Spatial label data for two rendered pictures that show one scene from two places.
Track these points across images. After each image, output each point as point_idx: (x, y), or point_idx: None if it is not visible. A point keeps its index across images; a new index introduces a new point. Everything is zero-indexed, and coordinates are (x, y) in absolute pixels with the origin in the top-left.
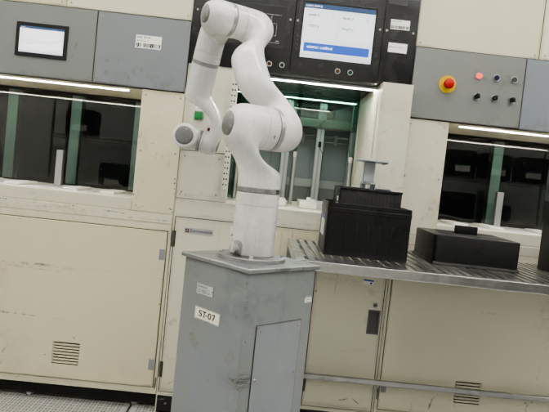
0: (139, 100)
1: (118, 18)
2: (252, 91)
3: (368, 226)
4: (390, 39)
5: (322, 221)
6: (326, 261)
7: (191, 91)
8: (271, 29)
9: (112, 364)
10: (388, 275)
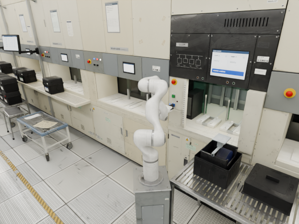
0: None
1: (147, 59)
2: (148, 121)
3: (209, 170)
4: (256, 67)
5: None
6: (180, 184)
7: None
8: (163, 90)
9: None
10: (201, 200)
